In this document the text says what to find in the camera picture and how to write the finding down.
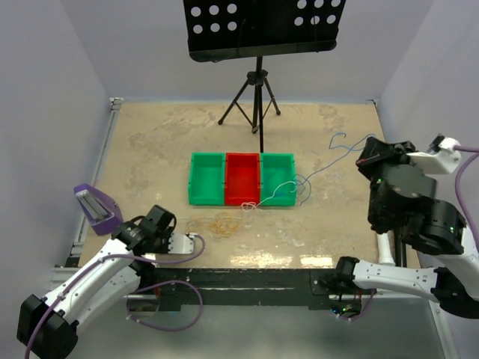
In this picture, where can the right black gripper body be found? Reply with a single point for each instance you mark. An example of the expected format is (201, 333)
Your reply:
(373, 164)

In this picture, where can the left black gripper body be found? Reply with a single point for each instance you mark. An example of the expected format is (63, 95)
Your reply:
(162, 244)

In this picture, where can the green bin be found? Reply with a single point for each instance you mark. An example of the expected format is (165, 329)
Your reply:
(206, 183)
(278, 179)

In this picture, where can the red bin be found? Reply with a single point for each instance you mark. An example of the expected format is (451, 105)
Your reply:
(242, 178)

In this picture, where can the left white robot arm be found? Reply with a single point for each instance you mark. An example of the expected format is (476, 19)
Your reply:
(48, 325)

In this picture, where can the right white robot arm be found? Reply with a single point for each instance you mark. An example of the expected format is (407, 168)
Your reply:
(446, 242)

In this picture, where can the purple holder box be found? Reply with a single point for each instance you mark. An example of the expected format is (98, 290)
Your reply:
(102, 212)

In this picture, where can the white tube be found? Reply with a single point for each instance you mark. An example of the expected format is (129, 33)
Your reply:
(384, 250)

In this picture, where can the black music stand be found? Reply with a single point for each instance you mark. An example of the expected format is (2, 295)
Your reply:
(226, 30)

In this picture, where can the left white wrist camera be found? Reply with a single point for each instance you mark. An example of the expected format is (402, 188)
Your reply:
(184, 244)

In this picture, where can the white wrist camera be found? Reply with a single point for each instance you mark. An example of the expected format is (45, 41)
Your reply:
(441, 157)
(184, 244)

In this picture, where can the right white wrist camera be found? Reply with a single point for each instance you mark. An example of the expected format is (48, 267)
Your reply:
(441, 157)

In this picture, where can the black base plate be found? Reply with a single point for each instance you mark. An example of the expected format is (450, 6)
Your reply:
(311, 288)

